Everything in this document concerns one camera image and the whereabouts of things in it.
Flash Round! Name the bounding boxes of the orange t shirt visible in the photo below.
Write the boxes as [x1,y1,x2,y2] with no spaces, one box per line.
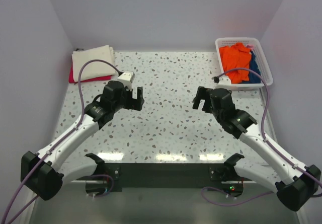
[219,42,252,84]

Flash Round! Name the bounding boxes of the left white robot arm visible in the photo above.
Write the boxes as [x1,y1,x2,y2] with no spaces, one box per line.
[21,81,144,200]

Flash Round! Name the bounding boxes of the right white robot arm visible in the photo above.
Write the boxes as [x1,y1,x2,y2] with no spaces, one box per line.
[193,87,321,211]

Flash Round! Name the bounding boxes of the folded cream t shirt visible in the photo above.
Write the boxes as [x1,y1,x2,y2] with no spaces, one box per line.
[71,45,117,82]

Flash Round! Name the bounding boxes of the navy blue t shirt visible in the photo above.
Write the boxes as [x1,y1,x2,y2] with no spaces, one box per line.
[242,50,261,84]

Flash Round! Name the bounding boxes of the folded magenta t shirt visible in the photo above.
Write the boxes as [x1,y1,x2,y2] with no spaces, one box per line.
[68,66,112,84]

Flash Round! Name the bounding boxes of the pink t shirt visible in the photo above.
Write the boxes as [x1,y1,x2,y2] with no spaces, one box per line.
[246,44,254,50]

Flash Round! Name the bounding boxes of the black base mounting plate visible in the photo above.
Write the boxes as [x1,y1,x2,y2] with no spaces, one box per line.
[81,163,244,197]

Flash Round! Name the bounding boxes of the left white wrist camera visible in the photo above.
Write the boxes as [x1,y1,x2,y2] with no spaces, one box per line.
[117,71,135,91]

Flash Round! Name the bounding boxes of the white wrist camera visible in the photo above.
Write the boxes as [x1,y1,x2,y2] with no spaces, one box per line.
[213,76,232,90]
[117,71,135,91]

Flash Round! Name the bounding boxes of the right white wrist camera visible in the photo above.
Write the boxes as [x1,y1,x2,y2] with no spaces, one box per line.
[213,76,232,90]

